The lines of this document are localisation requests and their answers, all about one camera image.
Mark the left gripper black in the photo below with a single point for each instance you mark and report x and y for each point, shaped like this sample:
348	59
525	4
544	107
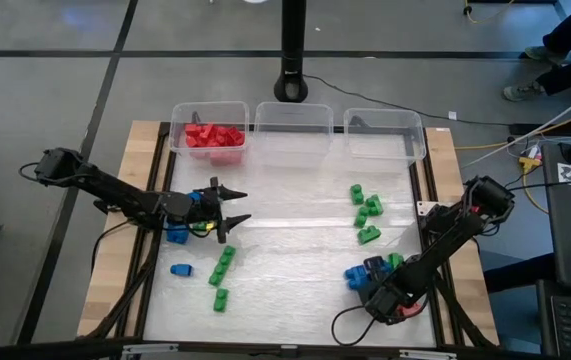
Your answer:
207	207

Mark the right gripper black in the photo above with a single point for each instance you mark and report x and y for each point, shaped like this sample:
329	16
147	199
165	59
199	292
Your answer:
392	281

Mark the long green toy block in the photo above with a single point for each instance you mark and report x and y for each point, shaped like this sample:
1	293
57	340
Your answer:
222	266
396	260

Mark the large red toy block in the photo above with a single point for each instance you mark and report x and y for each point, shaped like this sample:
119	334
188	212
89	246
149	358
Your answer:
412	311
236	136
221	136

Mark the small blue toy block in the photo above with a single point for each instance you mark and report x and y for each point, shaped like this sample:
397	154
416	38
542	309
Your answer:
181	270

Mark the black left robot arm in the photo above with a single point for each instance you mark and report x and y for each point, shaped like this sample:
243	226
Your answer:
115	187

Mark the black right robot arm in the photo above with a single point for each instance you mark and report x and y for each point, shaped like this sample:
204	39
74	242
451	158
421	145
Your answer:
445	235

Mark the clear plastic bin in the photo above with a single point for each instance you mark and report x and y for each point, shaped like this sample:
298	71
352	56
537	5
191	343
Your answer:
210	112
382	130
292	122

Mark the wooden table board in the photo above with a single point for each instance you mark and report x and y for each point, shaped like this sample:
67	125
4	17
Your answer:
137	150
440	142

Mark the small white paper scrap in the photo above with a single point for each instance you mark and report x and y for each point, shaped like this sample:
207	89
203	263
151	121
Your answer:
452	115

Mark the yellow power plug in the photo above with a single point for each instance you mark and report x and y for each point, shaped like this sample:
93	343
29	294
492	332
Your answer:
529	164

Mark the person's shoe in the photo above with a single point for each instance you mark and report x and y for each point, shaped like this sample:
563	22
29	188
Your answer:
522	92
540	54

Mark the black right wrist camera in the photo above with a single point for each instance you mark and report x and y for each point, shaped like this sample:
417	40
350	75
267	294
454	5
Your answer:
385	305

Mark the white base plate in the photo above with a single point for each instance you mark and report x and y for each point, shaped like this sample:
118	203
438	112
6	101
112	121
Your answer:
425	207

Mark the silver frame bracket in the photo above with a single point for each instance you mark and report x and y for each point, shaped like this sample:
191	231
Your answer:
427	354
150	348

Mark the black camera stand pole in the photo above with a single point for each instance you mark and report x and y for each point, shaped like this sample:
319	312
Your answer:
292	50

